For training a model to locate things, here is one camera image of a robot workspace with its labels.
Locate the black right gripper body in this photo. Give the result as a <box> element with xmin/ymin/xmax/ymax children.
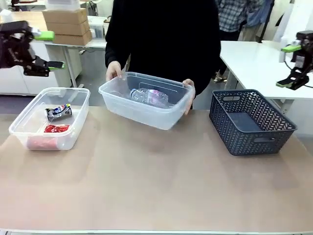
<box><xmin>291</xmin><ymin>30</ymin><xmax>313</xmax><ymax>73</ymax></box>

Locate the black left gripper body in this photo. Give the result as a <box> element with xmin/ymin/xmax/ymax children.
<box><xmin>0</xmin><ymin>21</ymin><xmax>35</xmax><ymax>70</ymax></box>

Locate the clear plastic bin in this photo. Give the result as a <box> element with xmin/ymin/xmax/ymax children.
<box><xmin>9</xmin><ymin>87</ymin><xmax>91</xmax><ymax>151</ymax></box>

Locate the clear plastic container with handles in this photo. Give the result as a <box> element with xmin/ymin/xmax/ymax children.
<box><xmin>98</xmin><ymin>71</ymin><xmax>196</xmax><ymax>131</ymax></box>

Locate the person's left forearm black sleeve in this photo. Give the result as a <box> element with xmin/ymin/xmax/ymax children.
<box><xmin>193</xmin><ymin>48</ymin><xmax>222</xmax><ymax>98</ymax></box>

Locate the person's right forearm black sleeve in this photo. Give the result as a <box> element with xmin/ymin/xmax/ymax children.
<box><xmin>105</xmin><ymin>36</ymin><xmax>132</xmax><ymax>70</ymax></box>

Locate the dark blue woven plastic basket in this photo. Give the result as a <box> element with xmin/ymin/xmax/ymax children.
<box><xmin>208</xmin><ymin>89</ymin><xmax>298</xmax><ymax>157</ymax></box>

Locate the person's right hand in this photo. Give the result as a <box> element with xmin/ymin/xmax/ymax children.
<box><xmin>106</xmin><ymin>60</ymin><xmax>128</xmax><ymax>83</ymax></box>

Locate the person's left hand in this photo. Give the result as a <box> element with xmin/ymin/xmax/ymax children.
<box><xmin>181</xmin><ymin>78</ymin><xmax>197</xmax><ymax>116</ymax></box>

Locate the medium cardboard box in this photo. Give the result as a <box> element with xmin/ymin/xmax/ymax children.
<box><xmin>45</xmin><ymin>20</ymin><xmax>91</xmax><ymax>36</ymax></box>

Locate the large cardboard box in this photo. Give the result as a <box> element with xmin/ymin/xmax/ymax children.
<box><xmin>42</xmin><ymin>8</ymin><xmax>88</xmax><ymax>24</ymax></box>

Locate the white cabinet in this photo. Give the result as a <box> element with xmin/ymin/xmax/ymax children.
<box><xmin>0</xmin><ymin>40</ymin><xmax>59</xmax><ymax>96</ymax></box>

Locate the small cardboard box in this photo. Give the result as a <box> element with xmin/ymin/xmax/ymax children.
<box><xmin>54</xmin><ymin>30</ymin><xmax>93</xmax><ymax>47</ymax></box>

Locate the wooden desk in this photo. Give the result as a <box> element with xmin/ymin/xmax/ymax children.
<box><xmin>0</xmin><ymin>10</ymin><xmax>49</xmax><ymax>33</ymax></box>

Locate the white upright panel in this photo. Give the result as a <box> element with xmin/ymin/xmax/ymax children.
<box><xmin>272</xmin><ymin>0</ymin><xmax>299</xmax><ymax>43</ymax></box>

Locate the white desk with metal legs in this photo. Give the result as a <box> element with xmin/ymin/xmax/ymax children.
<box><xmin>30</xmin><ymin>15</ymin><xmax>109</xmax><ymax>89</ymax></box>

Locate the white box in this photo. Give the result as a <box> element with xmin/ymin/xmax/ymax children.
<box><xmin>45</xmin><ymin>0</ymin><xmax>82</xmax><ymax>12</ymax></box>

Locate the white table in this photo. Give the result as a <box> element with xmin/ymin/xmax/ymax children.
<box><xmin>219</xmin><ymin>40</ymin><xmax>313</xmax><ymax>116</ymax></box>

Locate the person in light blue jacket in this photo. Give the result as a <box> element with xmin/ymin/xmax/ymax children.
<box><xmin>241</xmin><ymin>0</ymin><xmax>275</xmax><ymax>42</ymax></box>

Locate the crushed blue silver can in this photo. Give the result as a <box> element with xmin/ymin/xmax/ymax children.
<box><xmin>45</xmin><ymin>103</ymin><xmax>72</xmax><ymax>122</ymax></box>

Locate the clear storage box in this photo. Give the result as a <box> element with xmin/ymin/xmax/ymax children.
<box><xmin>89</xmin><ymin>23</ymin><xmax>106</xmax><ymax>39</ymax></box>

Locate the crushed red can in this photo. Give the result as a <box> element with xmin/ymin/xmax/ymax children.
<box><xmin>26</xmin><ymin>124</ymin><xmax>71</xmax><ymax>150</ymax></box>

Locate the person in plaid shirt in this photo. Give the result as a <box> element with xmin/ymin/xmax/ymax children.
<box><xmin>212</xmin><ymin>0</ymin><xmax>248</xmax><ymax>83</ymax></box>

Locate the crushed clear plastic bottle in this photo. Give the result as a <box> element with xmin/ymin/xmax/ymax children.
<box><xmin>129</xmin><ymin>88</ymin><xmax>170</xmax><ymax>107</ymax></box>

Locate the person's torso black sweater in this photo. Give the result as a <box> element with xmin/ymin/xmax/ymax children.
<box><xmin>105</xmin><ymin>0</ymin><xmax>222</xmax><ymax>98</ymax></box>

